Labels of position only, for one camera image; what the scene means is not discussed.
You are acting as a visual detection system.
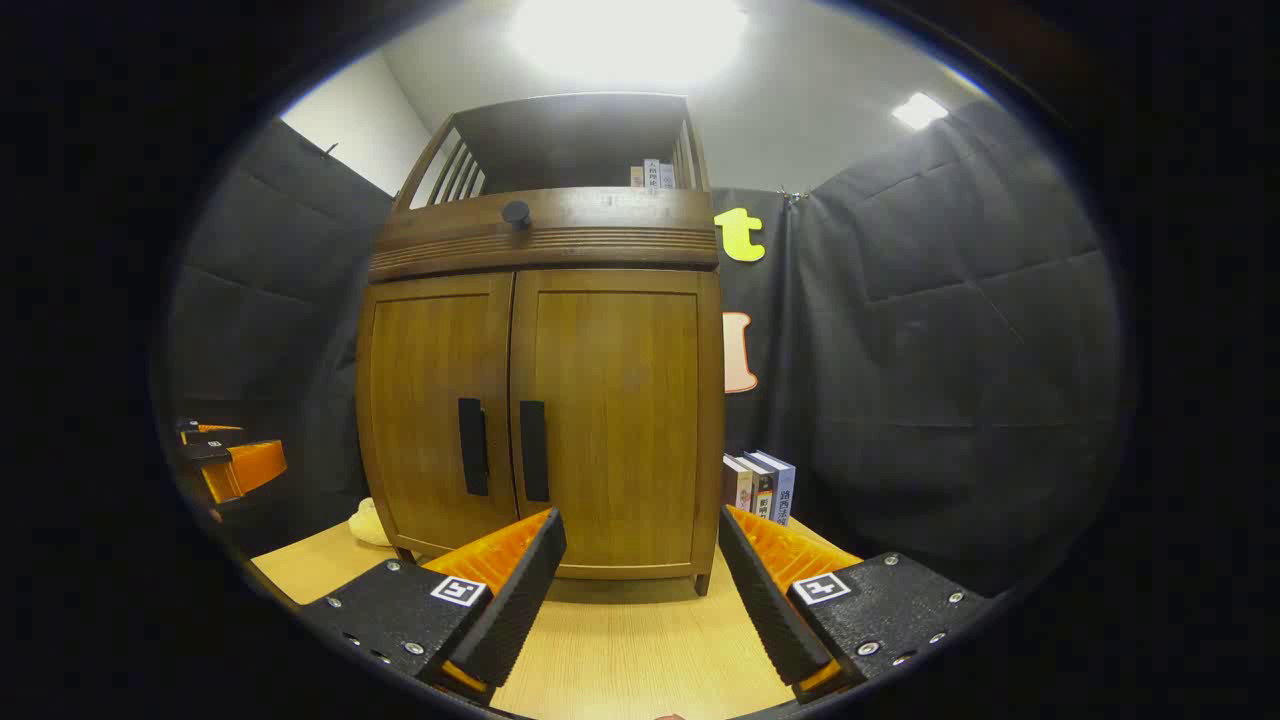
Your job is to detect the blue-grey book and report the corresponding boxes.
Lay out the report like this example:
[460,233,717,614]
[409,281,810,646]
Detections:
[755,450,797,526]

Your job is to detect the cream plush toy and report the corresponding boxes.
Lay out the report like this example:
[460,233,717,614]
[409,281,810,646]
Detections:
[348,497,393,548]

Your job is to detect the black backdrop cloth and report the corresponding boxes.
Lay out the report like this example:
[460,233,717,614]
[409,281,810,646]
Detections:
[165,100,1131,601]

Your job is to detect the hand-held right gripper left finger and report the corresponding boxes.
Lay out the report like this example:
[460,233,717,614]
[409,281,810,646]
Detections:
[300,508,568,706]

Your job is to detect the small ceiling light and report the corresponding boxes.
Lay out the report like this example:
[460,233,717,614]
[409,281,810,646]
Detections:
[892,92,949,131]

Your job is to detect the wooden cabinet drawer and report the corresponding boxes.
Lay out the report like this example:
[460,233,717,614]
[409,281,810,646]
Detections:
[368,187,719,283]

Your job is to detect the large ceiling light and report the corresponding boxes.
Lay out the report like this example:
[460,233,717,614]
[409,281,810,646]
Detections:
[510,0,749,89]

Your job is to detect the black and orange book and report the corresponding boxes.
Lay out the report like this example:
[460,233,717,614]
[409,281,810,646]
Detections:
[742,452,776,521]

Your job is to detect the wooden shoe cabinet door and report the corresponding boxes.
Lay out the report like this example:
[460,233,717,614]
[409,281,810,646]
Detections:
[358,272,519,557]
[510,268,723,581]

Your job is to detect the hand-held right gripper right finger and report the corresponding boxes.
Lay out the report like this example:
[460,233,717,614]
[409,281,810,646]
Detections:
[718,505,993,704]

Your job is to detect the wooden double-door shoe cabinet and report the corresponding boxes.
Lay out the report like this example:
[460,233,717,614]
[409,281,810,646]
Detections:
[355,92,726,598]

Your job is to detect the black door handle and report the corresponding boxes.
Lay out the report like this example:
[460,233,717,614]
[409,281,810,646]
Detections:
[458,397,491,498]
[518,400,551,503]

